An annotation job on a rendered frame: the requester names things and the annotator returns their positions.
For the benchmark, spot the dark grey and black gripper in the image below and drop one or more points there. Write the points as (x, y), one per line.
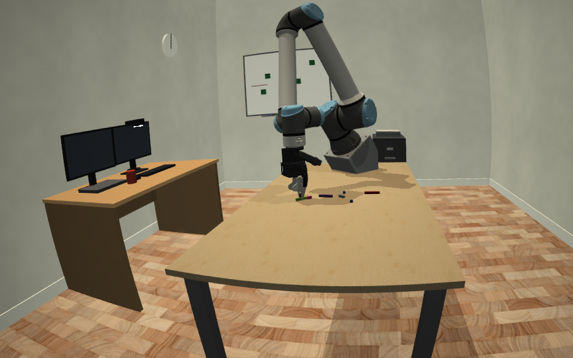
(295, 168)

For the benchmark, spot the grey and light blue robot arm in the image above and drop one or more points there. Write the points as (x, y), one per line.
(338, 121)

